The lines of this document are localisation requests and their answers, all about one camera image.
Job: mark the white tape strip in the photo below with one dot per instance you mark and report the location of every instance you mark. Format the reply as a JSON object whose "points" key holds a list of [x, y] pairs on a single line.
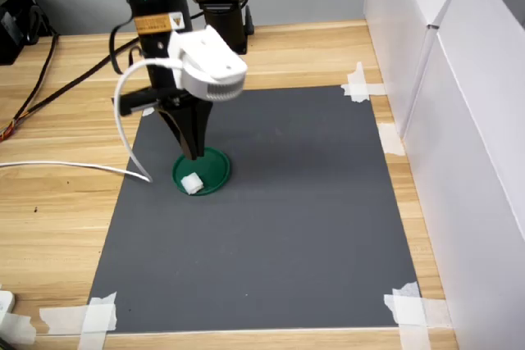
{"points": [[18, 327], [61, 319], [436, 311], [390, 139], [358, 79], [410, 317], [375, 89], [96, 321], [148, 112]]}

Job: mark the small white plastic terminal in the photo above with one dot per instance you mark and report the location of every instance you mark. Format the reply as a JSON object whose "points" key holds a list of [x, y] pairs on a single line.
{"points": [[192, 183]]}

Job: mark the dark grey mat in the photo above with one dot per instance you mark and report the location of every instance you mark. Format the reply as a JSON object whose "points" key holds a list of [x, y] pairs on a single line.
{"points": [[266, 223]]}

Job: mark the white partition board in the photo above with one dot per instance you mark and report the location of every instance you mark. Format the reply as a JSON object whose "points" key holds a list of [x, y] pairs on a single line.
{"points": [[471, 161], [402, 18]]}

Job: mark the small white box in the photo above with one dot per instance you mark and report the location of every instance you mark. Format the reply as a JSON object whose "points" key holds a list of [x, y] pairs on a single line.
{"points": [[6, 305]]}

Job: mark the black device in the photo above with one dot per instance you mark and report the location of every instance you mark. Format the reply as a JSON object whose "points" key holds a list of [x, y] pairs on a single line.
{"points": [[18, 26]]}

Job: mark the round green lid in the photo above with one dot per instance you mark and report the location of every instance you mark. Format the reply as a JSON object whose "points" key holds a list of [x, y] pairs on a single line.
{"points": [[215, 169]]}

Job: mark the white camera box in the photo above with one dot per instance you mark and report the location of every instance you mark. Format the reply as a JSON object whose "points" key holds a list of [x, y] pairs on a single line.
{"points": [[209, 63]]}

